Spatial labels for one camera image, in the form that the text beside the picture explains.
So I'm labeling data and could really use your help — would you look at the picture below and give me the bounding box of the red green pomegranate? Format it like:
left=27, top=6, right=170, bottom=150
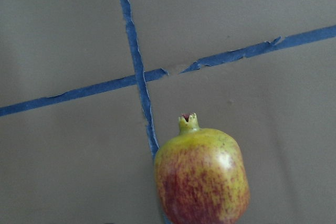
left=154, top=113, right=250, bottom=223

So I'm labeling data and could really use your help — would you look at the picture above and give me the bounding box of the blue tape strip lengthwise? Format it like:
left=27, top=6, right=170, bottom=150
left=120, top=0, right=159, bottom=158

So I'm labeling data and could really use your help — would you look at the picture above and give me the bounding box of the blue tape strip crosswise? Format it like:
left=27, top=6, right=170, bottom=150
left=1, top=25, right=335, bottom=116

